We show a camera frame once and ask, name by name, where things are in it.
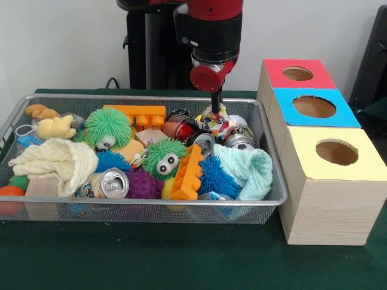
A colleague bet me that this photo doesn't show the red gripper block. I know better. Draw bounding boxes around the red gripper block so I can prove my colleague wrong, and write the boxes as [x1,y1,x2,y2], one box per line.
[189,59,239,114]

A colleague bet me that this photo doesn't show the multicoloured cloth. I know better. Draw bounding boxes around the multicoloured cloth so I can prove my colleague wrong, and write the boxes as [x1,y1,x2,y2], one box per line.
[195,104,234,140]

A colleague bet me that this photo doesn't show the shallow mesh bin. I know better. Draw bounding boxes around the shallow mesh bin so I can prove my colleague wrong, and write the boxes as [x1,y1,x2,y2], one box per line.
[0,93,288,226]

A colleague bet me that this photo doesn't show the wooden box with three holes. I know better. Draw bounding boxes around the wooden box with three holes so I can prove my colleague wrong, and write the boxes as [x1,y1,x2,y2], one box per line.
[256,59,387,246]

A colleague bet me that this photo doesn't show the green spiky ball with eyes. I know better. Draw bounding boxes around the green spiky ball with eyes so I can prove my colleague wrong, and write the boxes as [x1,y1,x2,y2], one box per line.
[141,138,189,182]
[83,108,133,150]

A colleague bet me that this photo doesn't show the mint cloth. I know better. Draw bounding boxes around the mint cloth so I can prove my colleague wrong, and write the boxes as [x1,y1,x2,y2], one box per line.
[211,144,274,202]

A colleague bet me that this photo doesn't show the orange toy brick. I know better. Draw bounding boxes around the orange toy brick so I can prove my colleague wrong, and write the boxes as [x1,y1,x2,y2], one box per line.
[103,105,167,127]
[169,143,206,201]

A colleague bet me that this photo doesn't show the purple spiky ball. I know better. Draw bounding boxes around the purple spiky ball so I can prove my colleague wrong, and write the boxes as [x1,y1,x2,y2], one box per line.
[125,167,166,200]

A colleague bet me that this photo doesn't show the blue spiky ball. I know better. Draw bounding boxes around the blue spiky ball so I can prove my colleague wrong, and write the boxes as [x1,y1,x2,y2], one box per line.
[96,150,131,173]

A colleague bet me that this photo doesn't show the crushed drink can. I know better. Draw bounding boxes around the crushed drink can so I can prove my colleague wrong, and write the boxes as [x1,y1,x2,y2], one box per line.
[74,167,130,199]

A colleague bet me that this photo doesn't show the dark green table cloth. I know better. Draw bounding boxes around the dark green table cloth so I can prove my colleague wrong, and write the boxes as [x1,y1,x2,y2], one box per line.
[0,88,387,290]
[356,95,387,117]

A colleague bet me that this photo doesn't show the black monitor on stand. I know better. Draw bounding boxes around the black monitor on stand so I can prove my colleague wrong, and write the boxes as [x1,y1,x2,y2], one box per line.
[347,4,387,105]

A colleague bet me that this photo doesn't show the cream cloth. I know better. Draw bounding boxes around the cream cloth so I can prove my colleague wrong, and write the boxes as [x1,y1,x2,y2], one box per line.
[8,136,100,198]

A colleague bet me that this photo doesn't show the orange-red ball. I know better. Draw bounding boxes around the orange-red ball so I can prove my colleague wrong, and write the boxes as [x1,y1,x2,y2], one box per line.
[0,185,27,216]

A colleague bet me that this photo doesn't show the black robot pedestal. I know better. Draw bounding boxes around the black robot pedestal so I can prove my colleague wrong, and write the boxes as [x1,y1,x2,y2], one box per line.
[116,0,218,91]

